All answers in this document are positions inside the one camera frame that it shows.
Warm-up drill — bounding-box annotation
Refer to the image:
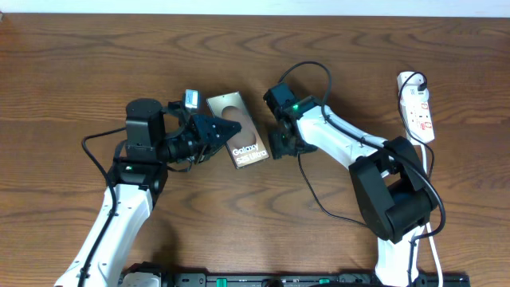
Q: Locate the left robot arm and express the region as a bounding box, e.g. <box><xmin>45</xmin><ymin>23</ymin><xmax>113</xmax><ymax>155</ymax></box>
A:
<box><xmin>56</xmin><ymin>99</ymin><xmax>241</xmax><ymax>286</ymax></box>

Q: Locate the Samsung Galaxy smartphone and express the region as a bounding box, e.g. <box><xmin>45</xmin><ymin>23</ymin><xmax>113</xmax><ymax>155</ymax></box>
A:
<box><xmin>206</xmin><ymin>91</ymin><xmax>271</xmax><ymax>170</ymax></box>

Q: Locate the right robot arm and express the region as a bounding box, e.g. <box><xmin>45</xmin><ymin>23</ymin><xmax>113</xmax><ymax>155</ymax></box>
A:
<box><xmin>263</xmin><ymin>83</ymin><xmax>443</xmax><ymax>286</ymax></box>

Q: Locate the white power strip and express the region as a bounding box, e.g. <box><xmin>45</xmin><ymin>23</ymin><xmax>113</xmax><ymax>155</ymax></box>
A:
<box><xmin>397</xmin><ymin>71</ymin><xmax>435</xmax><ymax>145</ymax></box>

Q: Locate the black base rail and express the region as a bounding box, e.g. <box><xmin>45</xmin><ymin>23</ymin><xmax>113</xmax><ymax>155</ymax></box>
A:
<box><xmin>119</xmin><ymin>261</ymin><xmax>471</xmax><ymax>287</ymax></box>

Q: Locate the white power strip cord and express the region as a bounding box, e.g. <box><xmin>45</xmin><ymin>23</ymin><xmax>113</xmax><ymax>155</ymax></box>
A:
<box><xmin>419</xmin><ymin>143</ymin><xmax>445</xmax><ymax>287</ymax></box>

